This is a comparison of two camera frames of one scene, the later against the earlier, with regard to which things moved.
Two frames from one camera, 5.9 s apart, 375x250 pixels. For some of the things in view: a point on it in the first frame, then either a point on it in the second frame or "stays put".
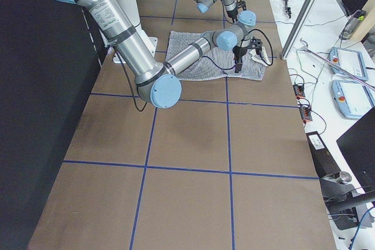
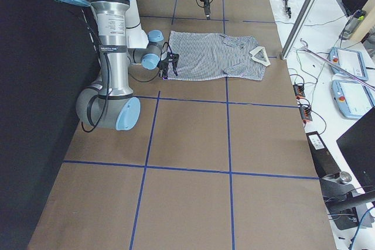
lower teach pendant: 354,99 stays put
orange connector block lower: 306,113 stays put
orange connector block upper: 299,91 stays put
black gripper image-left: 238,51 to 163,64
